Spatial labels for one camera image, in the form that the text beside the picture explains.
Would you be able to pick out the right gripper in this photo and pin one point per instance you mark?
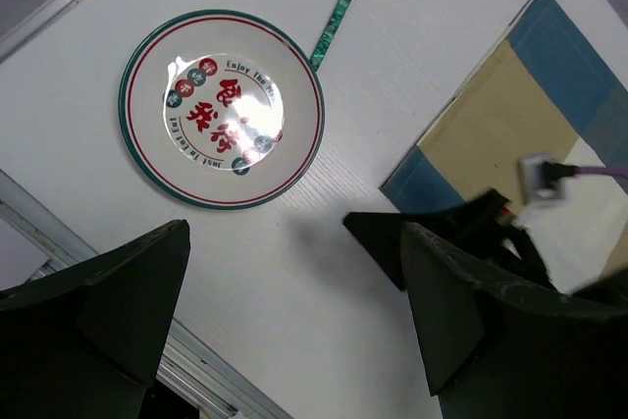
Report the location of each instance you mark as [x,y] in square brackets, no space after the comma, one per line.
[482,227]

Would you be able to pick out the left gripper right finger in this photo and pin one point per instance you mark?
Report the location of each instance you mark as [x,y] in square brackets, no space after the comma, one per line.
[495,345]

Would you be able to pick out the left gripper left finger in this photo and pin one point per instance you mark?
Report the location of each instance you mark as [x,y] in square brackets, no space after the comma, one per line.
[87,341]

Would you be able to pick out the blue beige cloth placemat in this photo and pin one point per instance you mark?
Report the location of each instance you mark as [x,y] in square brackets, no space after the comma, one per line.
[542,91]

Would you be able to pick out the white plate with red characters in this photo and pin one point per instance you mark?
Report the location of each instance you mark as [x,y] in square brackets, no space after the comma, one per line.
[221,110]

